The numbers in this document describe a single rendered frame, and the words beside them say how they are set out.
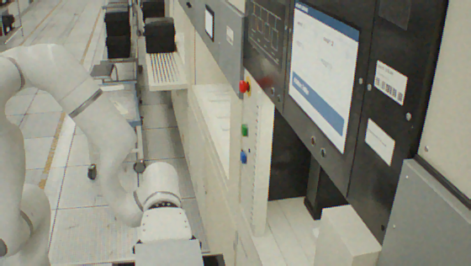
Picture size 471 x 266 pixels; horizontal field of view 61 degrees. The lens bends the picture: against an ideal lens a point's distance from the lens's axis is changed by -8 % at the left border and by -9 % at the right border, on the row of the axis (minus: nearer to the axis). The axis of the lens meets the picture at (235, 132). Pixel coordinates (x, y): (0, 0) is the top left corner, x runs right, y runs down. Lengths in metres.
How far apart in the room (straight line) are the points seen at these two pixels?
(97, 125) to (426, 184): 0.64
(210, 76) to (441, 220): 2.40
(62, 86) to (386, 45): 0.61
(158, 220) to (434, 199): 0.54
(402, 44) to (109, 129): 0.60
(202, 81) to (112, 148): 1.93
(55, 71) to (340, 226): 0.61
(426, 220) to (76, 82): 0.69
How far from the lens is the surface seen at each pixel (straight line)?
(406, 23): 0.57
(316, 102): 0.83
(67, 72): 0.90
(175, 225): 0.86
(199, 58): 2.76
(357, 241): 0.67
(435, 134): 0.55
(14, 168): 1.09
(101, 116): 0.91
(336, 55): 0.74
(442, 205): 0.52
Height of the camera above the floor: 1.82
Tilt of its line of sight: 26 degrees down
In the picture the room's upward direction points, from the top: 2 degrees clockwise
